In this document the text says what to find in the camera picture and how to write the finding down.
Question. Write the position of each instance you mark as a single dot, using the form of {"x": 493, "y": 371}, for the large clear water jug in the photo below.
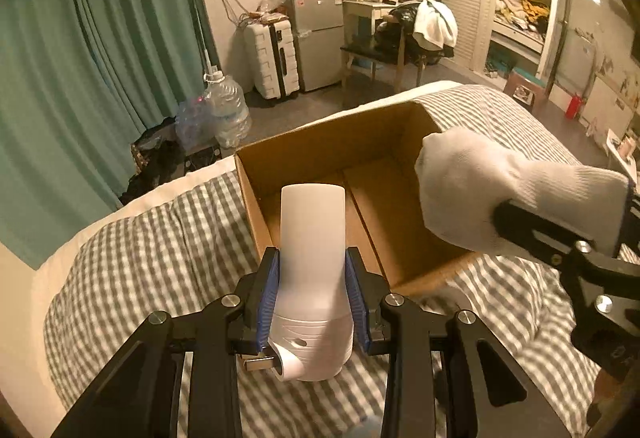
{"x": 227, "y": 111}

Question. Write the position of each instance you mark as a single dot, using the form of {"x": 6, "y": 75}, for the white hard-shell suitcase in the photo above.
{"x": 270, "y": 58}

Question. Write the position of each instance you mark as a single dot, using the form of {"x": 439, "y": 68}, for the green curtain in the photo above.
{"x": 90, "y": 48}

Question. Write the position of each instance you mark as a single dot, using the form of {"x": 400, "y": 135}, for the black bag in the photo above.
{"x": 392, "y": 31}

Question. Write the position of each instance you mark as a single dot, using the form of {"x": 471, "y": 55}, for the dark clutter pile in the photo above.
{"x": 150, "y": 163}

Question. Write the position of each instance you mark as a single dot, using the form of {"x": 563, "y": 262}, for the brown picture box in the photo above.
{"x": 522, "y": 91}

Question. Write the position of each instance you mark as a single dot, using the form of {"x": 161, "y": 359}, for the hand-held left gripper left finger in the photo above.
{"x": 267, "y": 289}

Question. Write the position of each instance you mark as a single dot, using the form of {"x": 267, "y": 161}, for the brown cardboard box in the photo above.
{"x": 380, "y": 188}

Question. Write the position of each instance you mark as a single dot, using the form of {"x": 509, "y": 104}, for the white flat panel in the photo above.
{"x": 607, "y": 108}

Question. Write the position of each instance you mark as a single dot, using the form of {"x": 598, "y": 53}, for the grey mini fridge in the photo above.
{"x": 316, "y": 36}

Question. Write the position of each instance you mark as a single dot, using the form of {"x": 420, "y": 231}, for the white plastic handheld device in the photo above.
{"x": 311, "y": 268}

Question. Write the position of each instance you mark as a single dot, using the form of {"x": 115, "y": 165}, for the white dressing table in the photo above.
{"x": 367, "y": 16}

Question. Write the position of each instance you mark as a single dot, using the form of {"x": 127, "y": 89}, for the white cloth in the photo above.
{"x": 435, "y": 26}

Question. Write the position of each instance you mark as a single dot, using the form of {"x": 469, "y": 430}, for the white sock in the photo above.
{"x": 465, "y": 188}

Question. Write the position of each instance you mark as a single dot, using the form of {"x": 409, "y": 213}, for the grey checked blanket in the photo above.
{"x": 165, "y": 258}

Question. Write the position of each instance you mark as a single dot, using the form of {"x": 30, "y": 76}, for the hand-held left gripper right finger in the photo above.
{"x": 356, "y": 290}

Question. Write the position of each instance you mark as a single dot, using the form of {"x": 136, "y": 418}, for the red bottle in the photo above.
{"x": 574, "y": 106}

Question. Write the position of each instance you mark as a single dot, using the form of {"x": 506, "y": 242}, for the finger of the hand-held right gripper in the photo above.
{"x": 560, "y": 238}

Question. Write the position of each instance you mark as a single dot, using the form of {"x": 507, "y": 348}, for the wooden chair with dark seat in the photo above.
{"x": 380, "y": 56}

